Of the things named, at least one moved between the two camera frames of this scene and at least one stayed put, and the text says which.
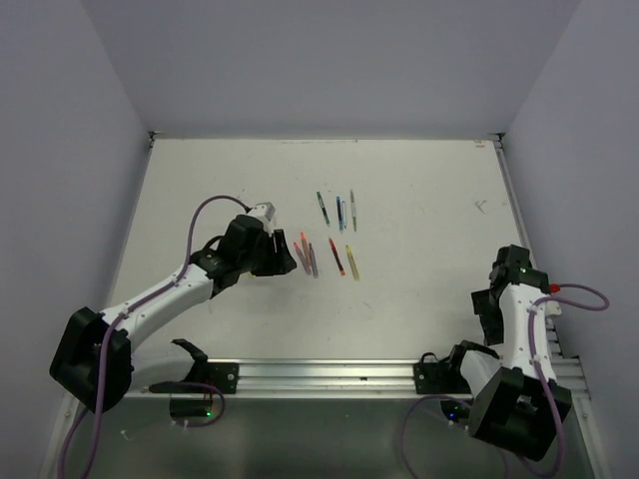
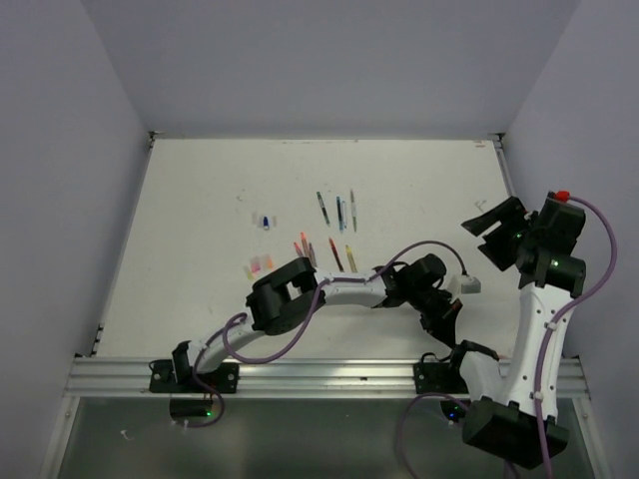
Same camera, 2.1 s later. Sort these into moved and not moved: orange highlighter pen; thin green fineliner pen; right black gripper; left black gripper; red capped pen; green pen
Moved: left black gripper; right black gripper
Not moved: green pen; red capped pen; thin green fineliner pen; orange highlighter pen
